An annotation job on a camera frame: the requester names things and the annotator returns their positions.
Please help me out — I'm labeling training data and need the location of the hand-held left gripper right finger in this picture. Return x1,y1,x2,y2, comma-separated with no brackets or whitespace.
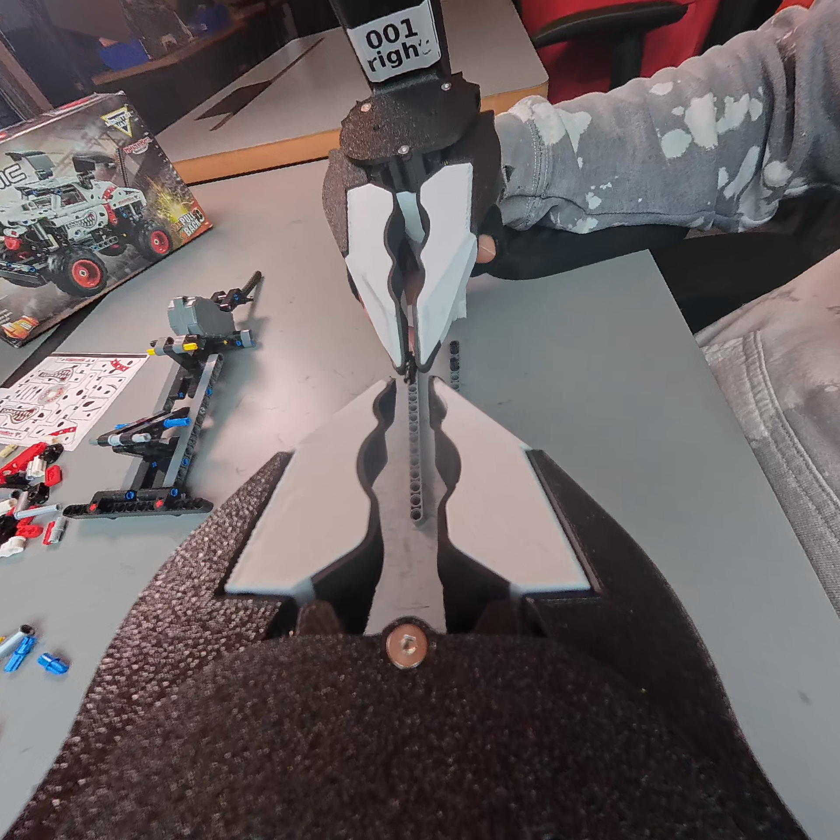
428,378,589,634

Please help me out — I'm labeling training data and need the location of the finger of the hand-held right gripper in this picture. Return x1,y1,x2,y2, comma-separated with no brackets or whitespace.
402,163,478,373
345,184,413,373

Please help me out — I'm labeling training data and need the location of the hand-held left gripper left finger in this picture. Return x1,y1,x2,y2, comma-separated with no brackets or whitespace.
225,379,399,634

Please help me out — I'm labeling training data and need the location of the long grey perforated beam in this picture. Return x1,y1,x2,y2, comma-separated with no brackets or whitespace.
403,377,434,522

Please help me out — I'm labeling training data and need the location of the person's right forearm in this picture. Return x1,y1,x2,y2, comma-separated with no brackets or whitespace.
492,0,840,234

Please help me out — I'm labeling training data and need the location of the person's right hand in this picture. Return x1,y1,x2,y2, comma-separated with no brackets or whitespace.
472,220,690,283

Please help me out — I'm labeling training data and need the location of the wood-edged grey table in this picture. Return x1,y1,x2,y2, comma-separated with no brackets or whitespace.
154,0,551,186

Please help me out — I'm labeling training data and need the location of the toy truck chassis assembly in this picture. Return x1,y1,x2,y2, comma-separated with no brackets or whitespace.
62,269,265,521

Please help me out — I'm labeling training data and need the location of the white sticker sheet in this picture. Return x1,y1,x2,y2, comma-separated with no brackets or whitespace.
0,353,150,452

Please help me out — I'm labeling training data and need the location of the pile of toy brick pieces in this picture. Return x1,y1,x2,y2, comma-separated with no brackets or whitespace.
0,441,70,560

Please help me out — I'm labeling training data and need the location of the person's grey hoodie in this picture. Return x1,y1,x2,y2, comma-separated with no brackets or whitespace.
694,249,840,621

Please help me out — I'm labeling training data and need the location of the toy truck set box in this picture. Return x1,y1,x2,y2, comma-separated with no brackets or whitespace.
0,91,214,349

